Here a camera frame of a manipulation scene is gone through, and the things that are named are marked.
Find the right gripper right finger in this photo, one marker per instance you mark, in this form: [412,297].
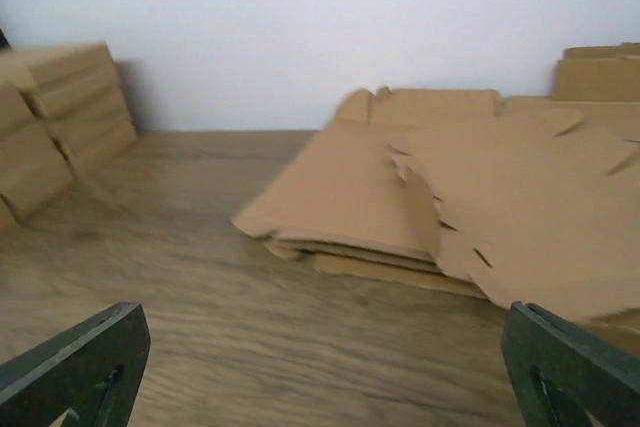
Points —
[566,374]

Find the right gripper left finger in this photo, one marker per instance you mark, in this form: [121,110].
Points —
[87,375]

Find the cardboard box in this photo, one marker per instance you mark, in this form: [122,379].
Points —
[37,68]
[33,170]
[94,132]

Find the stack of flat cardboard blanks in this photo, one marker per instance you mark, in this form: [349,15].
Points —
[344,199]

